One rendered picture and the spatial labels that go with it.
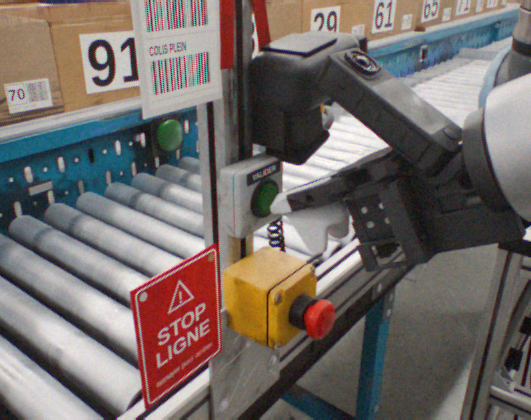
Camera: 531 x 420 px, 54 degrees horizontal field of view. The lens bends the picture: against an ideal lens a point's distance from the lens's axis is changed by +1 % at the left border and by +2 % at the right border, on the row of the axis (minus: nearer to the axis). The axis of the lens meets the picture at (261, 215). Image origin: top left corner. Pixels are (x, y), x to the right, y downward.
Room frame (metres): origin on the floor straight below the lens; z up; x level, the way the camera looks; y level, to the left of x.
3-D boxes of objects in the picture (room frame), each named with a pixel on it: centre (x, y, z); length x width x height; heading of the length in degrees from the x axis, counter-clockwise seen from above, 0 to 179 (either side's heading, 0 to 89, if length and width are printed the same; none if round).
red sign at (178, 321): (0.41, 0.06, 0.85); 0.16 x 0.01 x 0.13; 141
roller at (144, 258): (0.72, 0.19, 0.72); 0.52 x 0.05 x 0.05; 51
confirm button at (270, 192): (0.45, 0.00, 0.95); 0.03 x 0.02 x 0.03; 141
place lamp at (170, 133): (1.09, 0.20, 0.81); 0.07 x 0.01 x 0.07; 141
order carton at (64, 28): (1.23, 0.36, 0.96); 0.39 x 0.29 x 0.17; 141
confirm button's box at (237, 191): (0.46, 0.01, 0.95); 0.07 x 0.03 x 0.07; 141
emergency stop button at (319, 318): (0.42, -0.05, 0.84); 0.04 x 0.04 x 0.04; 51
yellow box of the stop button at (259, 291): (0.47, -0.04, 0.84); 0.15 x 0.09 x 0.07; 141
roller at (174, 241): (0.77, 0.15, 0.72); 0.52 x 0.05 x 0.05; 51
